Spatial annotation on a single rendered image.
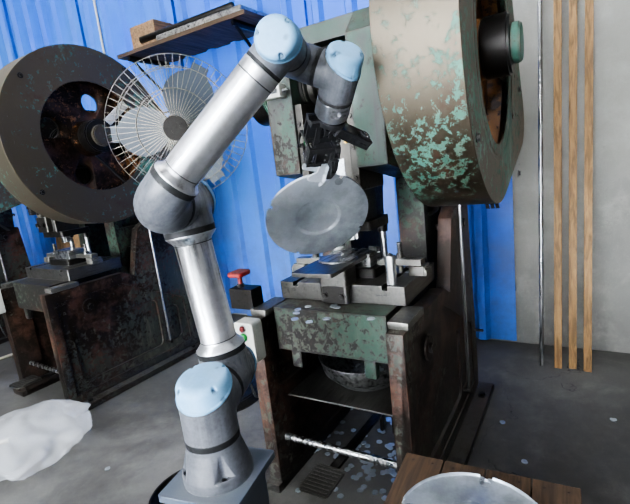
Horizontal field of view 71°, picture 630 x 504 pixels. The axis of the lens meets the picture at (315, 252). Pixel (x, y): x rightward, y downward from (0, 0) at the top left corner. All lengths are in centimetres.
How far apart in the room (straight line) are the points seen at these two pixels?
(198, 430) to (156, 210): 44
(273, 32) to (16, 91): 162
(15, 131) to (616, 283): 278
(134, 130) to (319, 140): 117
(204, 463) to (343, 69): 83
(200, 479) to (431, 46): 98
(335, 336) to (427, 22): 87
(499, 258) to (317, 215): 150
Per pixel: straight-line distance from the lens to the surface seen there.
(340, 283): 137
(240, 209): 324
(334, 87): 93
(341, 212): 123
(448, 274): 165
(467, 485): 113
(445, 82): 97
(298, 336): 144
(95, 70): 249
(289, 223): 121
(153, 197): 88
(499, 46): 129
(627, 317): 264
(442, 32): 97
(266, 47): 80
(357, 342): 134
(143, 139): 203
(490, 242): 254
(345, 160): 139
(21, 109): 227
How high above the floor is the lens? 108
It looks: 11 degrees down
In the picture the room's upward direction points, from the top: 7 degrees counter-clockwise
